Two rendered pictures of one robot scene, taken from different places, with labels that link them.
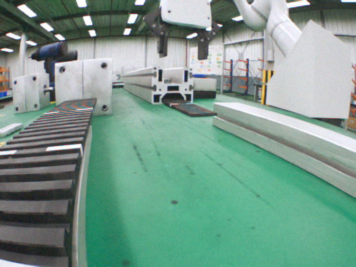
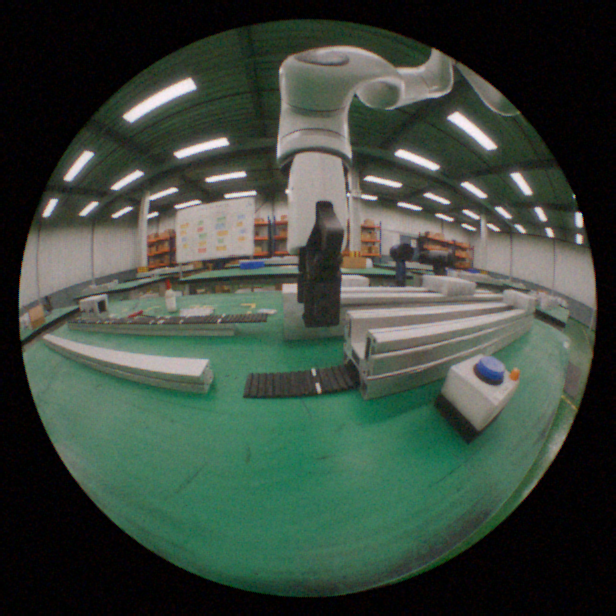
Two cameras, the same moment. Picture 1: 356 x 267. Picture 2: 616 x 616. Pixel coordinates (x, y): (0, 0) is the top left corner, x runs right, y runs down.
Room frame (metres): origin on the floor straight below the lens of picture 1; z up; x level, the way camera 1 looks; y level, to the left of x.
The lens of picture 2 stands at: (0.43, -0.21, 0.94)
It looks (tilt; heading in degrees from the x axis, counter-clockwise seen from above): 16 degrees down; 105
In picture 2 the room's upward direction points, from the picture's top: straight up
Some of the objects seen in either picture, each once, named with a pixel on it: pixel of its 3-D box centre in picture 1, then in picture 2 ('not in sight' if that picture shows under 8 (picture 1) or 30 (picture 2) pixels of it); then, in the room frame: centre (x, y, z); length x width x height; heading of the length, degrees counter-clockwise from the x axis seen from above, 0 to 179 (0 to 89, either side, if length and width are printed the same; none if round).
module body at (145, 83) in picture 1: (140, 81); (493, 325); (0.80, 0.17, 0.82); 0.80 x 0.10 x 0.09; 22
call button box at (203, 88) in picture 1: (196, 87); (474, 390); (0.59, -0.05, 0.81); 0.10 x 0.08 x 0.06; 112
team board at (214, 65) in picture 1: (205, 74); not in sight; (6.37, -0.87, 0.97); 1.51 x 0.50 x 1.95; 40
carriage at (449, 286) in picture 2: not in sight; (449, 289); (0.73, 0.34, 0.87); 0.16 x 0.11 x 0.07; 22
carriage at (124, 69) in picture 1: (131, 72); (519, 303); (1.03, 0.26, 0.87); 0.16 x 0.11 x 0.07; 22
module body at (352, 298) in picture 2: not in sight; (447, 304); (0.73, 0.34, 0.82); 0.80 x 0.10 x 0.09; 22
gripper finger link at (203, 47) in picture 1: (207, 45); (325, 292); (0.40, -0.06, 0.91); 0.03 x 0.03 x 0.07; 22
